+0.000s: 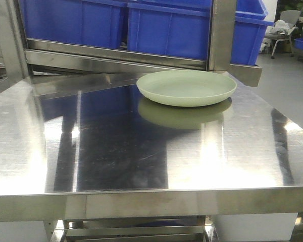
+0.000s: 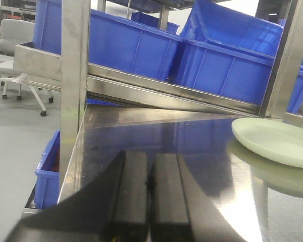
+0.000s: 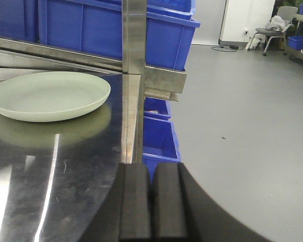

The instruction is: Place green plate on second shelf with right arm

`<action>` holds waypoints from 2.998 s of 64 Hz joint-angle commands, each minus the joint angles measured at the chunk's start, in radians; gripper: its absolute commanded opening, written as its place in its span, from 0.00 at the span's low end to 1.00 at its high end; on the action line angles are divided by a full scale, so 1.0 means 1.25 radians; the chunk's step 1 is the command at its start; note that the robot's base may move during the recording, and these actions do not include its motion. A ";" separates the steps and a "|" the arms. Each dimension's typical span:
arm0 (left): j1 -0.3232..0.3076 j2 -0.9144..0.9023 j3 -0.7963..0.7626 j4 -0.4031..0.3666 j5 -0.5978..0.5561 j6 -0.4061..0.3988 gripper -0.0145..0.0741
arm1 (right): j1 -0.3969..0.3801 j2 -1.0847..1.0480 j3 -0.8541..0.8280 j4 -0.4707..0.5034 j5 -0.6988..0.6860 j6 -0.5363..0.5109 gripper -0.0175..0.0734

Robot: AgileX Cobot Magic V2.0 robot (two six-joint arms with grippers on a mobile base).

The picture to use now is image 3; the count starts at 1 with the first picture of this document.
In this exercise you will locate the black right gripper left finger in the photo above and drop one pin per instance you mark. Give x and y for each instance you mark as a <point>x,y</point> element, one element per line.
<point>125,213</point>

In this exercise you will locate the blue plastic bin right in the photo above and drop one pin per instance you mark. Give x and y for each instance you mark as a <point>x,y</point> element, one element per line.
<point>96,27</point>

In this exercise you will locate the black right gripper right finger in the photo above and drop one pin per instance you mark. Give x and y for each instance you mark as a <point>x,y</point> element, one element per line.
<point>183,211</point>

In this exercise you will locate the blue plastic bin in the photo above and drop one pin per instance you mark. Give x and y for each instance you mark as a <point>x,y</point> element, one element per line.
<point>96,27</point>
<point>160,142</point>
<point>19,19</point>

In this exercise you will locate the lower blue plastic bin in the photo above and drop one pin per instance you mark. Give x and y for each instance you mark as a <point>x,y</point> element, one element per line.
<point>160,142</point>

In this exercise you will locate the grey office chair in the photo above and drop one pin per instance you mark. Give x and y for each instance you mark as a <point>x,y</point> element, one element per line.
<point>287,13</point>

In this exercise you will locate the distant blue bin on table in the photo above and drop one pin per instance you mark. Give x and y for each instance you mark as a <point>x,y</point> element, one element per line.
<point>295,42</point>

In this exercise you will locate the grey cloth on chair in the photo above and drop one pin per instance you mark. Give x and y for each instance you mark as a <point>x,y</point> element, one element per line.
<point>275,23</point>

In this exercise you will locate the white pillar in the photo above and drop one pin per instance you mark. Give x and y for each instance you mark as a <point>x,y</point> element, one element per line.
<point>241,18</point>

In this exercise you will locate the blue plastic bin left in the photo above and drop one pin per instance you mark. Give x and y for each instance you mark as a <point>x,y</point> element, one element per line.
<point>19,19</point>

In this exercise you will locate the distant grey table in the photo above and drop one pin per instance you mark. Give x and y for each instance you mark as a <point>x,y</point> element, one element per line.
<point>299,32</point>

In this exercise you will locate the light green plate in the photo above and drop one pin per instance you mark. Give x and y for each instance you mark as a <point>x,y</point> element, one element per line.
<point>52,96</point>

